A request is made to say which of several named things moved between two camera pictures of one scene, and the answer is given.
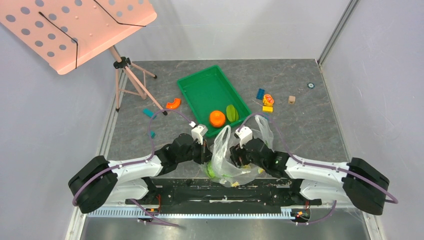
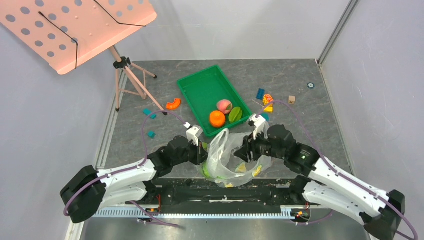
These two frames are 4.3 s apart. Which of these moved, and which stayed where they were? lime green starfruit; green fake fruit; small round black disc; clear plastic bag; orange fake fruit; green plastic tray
Moved: green fake fruit; lime green starfruit
Stayed: green plastic tray; orange fake fruit; small round black disc; clear plastic bag
